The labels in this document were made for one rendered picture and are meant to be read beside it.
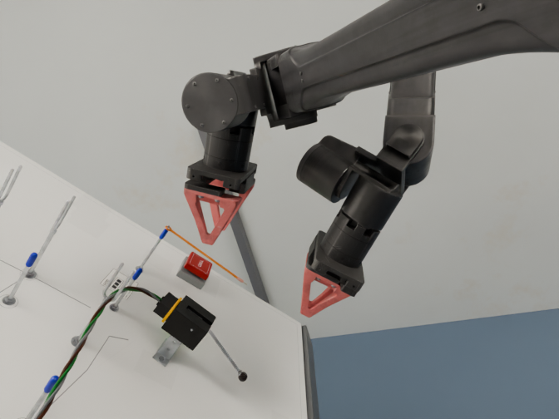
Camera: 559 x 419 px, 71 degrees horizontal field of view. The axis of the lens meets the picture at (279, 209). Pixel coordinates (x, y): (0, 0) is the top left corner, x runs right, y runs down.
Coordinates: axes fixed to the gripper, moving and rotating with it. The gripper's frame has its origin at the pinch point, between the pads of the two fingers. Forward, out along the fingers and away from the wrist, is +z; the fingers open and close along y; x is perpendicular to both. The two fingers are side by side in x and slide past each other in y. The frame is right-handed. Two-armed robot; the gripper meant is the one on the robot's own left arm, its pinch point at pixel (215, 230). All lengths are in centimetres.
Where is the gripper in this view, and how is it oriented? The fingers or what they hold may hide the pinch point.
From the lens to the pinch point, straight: 53.3
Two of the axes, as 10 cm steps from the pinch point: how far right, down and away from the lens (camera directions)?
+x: 9.7, 2.4, -0.8
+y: -1.5, 2.9, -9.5
